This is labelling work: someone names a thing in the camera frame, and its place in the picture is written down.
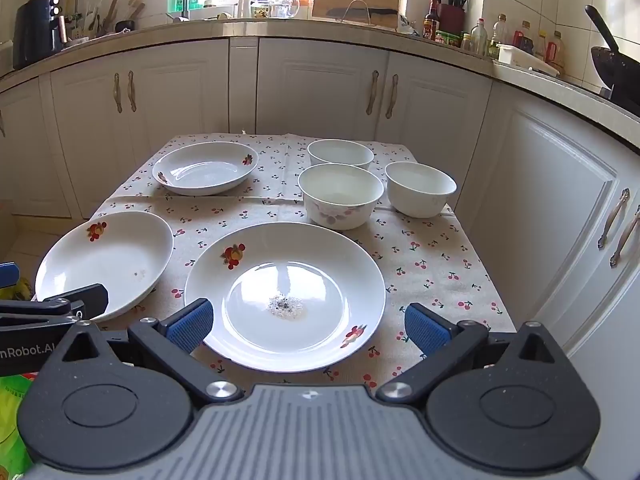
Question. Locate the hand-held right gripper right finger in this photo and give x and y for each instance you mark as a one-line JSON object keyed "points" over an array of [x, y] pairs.
{"points": [[425, 331]]}

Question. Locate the cherry print tablecloth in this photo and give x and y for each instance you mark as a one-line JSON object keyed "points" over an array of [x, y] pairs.
{"points": [[240, 210]]}

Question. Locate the stone kitchen countertop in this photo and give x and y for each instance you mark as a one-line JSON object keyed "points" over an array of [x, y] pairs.
{"points": [[280, 29]]}

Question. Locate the glass jar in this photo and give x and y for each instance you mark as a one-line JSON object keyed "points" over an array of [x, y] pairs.
{"points": [[260, 7]]}

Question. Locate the white plastic tray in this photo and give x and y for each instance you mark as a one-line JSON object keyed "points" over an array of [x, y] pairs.
{"points": [[525, 60]]}

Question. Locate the black air fryer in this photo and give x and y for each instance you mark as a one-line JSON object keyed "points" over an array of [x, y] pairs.
{"points": [[35, 30]]}

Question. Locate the oil bottle red label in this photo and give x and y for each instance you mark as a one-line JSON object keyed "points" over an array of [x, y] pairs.
{"points": [[555, 52]]}

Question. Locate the dark red knife block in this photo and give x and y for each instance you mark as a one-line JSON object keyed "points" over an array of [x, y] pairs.
{"points": [[451, 20]]}

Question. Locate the white plate fruit print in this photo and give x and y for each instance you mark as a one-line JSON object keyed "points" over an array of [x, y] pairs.
{"points": [[200, 172], [110, 260], [300, 260]]}

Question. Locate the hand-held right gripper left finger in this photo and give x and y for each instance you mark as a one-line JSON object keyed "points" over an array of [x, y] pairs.
{"points": [[192, 324]]}

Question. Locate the black wok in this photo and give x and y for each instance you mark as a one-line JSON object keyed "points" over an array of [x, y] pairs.
{"points": [[612, 67]]}

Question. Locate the glass pitcher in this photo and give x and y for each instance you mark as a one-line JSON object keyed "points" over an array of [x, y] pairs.
{"points": [[285, 6]]}

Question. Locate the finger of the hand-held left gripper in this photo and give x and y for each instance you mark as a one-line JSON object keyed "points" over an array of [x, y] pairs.
{"points": [[9, 275], [90, 300]]}

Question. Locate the small black bowl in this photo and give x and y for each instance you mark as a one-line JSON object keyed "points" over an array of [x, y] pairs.
{"points": [[126, 26]]}

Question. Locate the white cabinet door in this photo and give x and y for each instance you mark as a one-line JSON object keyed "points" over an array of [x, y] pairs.
{"points": [[315, 85], [180, 85], [540, 200], [85, 135], [440, 105], [25, 150], [600, 360]]}

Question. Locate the white ceramic bowl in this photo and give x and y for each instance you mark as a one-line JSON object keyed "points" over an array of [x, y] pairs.
{"points": [[340, 152], [420, 185], [340, 195]]}

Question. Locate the green seasoning packets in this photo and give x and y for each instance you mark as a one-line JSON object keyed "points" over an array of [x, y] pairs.
{"points": [[447, 38]]}

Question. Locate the narrow white cabinet panel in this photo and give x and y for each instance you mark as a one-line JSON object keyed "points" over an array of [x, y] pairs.
{"points": [[243, 85]]}

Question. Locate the green plastic bag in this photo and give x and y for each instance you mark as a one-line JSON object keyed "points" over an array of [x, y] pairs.
{"points": [[12, 420]]}

